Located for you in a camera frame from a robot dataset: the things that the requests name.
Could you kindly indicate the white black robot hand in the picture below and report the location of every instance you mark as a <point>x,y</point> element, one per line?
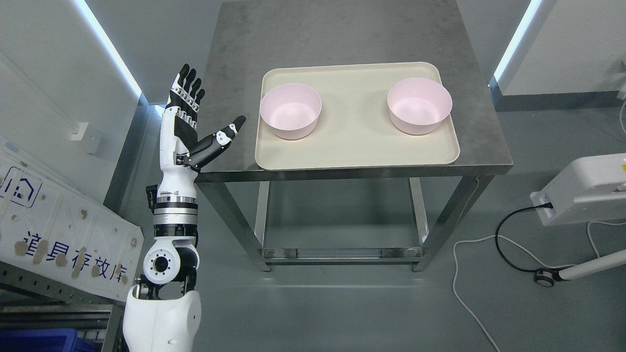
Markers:
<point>179,143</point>

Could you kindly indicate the pink bowl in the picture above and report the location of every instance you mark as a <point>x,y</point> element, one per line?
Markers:
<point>418,106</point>
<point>291,110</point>

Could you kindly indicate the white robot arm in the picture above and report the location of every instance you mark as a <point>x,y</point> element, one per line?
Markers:
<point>163,310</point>

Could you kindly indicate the white signboard with blue text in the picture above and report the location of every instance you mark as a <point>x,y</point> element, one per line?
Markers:
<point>51,229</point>

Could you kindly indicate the steel table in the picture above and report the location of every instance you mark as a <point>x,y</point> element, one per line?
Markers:
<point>352,52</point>

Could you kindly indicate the beige plastic tray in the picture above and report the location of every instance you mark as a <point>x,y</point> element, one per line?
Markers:
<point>354,129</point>

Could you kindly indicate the blue crate corner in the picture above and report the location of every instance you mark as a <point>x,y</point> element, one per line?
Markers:
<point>43,340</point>

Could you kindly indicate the white leg with caster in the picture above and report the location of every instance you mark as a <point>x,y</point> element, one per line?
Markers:
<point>548,277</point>

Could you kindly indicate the white machine base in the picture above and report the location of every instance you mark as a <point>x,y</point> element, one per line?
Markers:
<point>589,189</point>

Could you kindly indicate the white wall socket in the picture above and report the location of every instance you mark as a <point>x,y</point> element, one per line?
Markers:
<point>81,135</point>

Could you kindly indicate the metal rack frame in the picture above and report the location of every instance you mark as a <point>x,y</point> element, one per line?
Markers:
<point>31,301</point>

